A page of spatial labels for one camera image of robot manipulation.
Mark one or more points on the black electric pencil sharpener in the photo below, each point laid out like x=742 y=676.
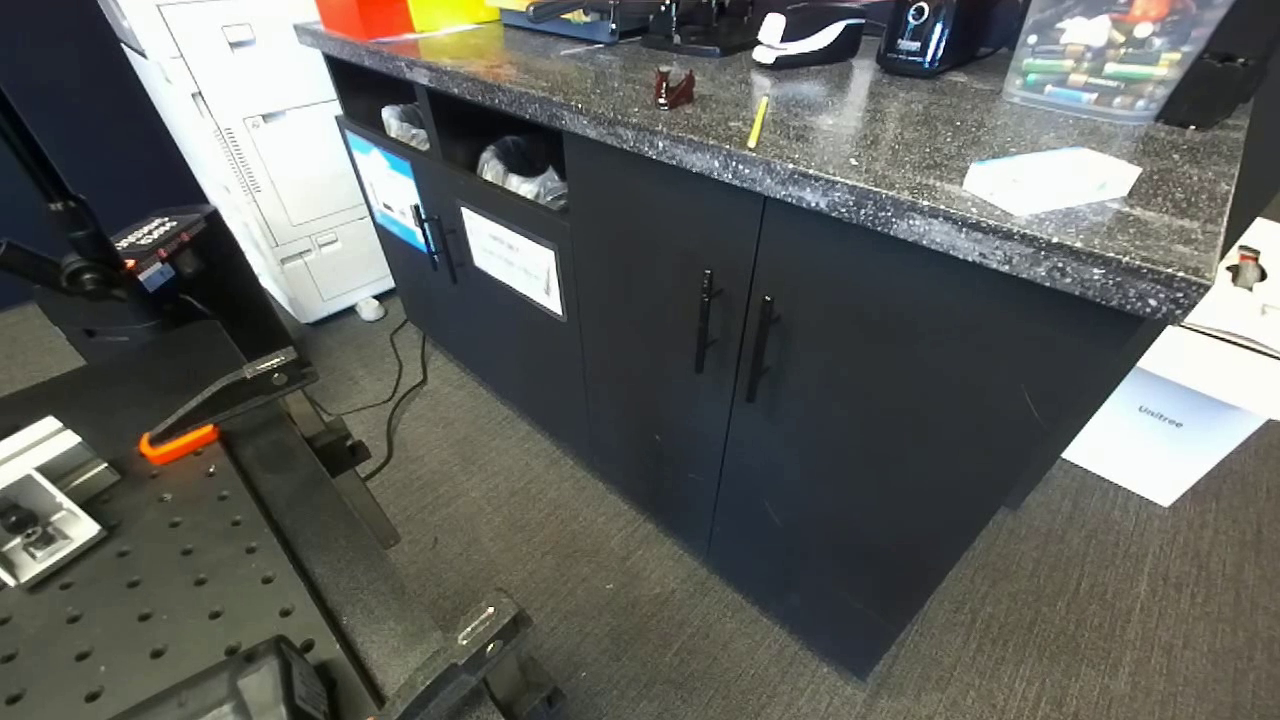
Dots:
x=925 y=40

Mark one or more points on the blue flat tool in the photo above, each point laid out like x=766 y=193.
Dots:
x=570 y=22

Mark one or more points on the black power brick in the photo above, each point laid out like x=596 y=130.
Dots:
x=255 y=685

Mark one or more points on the black box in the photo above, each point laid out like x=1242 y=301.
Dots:
x=1205 y=95

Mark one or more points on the black clamp with orange tip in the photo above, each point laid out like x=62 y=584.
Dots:
x=235 y=390

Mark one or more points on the white sheet of paper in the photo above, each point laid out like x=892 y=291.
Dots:
x=1050 y=180

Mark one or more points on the silver metal bracket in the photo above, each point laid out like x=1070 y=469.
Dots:
x=45 y=500

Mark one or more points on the blue and white sign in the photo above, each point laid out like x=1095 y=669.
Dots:
x=388 y=190

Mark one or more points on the grey bin liner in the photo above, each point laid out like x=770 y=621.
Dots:
x=520 y=165
x=407 y=125

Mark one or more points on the black hole punch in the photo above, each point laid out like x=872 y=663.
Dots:
x=700 y=35

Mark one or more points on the white paper sign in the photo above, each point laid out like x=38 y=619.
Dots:
x=515 y=262

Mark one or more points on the white office printer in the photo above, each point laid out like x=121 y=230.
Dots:
x=290 y=150

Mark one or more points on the white cardboard box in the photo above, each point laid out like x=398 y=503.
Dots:
x=1170 y=420

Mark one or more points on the small white floor object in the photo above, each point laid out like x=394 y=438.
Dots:
x=369 y=309

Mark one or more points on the yellow pencil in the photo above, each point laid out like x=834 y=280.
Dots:
x=758 y=122

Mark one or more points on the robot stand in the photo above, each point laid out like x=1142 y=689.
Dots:
x=180 y=580

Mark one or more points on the yellow box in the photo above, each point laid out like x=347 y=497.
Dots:
x=450 y=12

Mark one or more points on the black and white stapler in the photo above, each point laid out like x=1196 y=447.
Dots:
x=810 y=40

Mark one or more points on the clear box of batteries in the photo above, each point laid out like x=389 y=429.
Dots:
x=1100 y=70

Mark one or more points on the cabinet door with blue sign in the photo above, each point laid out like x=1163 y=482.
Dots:
x=400 y=280

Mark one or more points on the cabinet door with white sign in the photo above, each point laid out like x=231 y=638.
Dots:
x=500 y=350

